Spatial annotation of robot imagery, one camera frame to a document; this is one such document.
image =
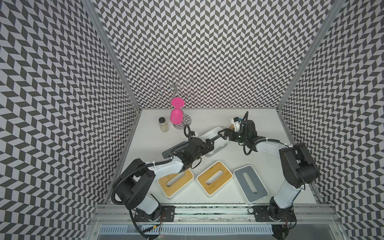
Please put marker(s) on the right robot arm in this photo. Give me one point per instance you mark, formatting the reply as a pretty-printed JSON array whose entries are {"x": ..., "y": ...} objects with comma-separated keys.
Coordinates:
[{"x": 298, "y": 166}]

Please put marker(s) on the grey lid tissue box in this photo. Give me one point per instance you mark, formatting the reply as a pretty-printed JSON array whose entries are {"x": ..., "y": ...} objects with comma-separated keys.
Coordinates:
[
  {"x": 250, "y": 185},
  {"x": 170, "y": 152}
]

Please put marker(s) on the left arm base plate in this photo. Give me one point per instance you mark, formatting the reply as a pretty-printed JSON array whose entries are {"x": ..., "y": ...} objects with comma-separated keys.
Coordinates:
[{"x": 161, "y": 214}]

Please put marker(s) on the pink plastic goblet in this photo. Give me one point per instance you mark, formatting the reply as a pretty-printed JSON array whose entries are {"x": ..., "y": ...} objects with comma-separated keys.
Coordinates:
[{"x": 177, "y": 115}]

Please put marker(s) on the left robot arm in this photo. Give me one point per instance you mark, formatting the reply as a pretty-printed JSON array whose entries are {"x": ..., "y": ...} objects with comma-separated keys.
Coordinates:
[{"x": 132, "y": 186}]

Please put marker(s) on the aluminium mounting rail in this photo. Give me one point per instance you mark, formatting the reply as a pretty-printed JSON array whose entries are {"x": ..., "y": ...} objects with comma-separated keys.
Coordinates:
[{"x": 237, "y": 214}]

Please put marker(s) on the chrome wire cup rack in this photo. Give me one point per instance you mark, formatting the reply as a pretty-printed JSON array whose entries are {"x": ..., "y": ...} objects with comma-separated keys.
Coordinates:
[{"x": 177, "y": 87}]

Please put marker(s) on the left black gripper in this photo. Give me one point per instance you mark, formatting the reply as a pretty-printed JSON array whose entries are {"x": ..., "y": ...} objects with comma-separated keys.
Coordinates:
[{"x": 211, "y": 146}]

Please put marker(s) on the all white tissue box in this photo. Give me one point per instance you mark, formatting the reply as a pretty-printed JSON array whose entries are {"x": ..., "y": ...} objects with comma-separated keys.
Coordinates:
[{"x": 219, "y": 142}]

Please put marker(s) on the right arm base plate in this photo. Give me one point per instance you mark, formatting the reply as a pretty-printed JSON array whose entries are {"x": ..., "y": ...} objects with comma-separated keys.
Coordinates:
[{"x": 263, "y": 213}]

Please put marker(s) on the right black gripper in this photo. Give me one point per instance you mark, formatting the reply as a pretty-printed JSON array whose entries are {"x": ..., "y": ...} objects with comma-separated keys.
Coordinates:
[{"x": 226, "y": 133}]

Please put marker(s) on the small glass spice jar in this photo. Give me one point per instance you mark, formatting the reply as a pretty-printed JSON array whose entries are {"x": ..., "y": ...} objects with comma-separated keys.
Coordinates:
[{"x": 163, "y": 124}]

